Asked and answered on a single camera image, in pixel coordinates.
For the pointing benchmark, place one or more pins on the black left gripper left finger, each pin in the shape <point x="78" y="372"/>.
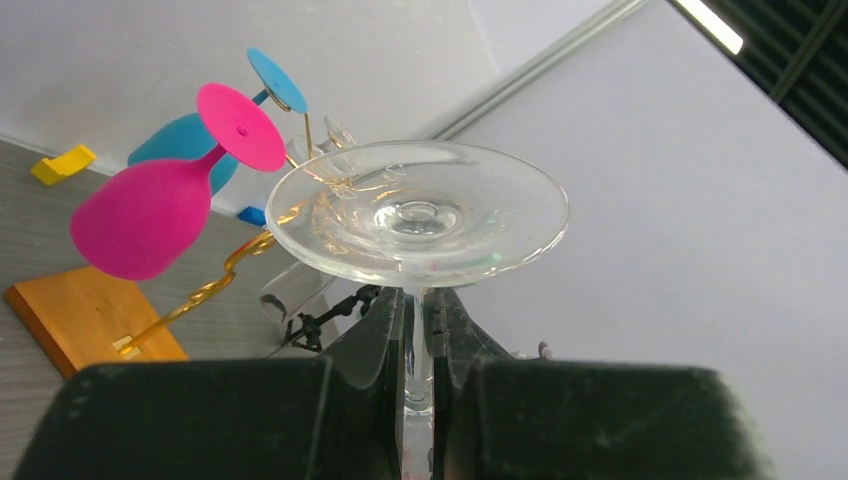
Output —
<point x="331" y="416"/>

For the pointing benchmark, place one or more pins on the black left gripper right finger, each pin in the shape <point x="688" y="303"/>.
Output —
<point x="499" y="417"/>

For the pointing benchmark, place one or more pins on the clear wine glass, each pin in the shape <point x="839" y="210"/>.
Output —
<point x="338" y="137"/>
<point x="417" y="215"/>

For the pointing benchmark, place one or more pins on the pink wine glass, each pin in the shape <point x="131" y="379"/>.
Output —
<point x="144" y="217"/>

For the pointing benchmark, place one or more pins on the clear flute glass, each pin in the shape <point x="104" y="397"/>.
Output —
<point x="292" y="292"/>

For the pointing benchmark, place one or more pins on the blue wine glass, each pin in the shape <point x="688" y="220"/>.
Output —
<point x="187" y="138"/>

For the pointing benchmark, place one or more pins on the green microphone on tripod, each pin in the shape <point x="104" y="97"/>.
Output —
<point x="308" y="336"/>

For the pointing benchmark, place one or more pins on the small blue block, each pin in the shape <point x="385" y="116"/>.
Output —
<point x="253" y="215"/>

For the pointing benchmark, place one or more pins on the yellow block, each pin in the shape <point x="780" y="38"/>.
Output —
<point x="51" y="171"/>

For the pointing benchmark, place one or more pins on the gold wire glass rack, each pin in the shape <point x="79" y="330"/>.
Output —
<point x="84" y="316"/>

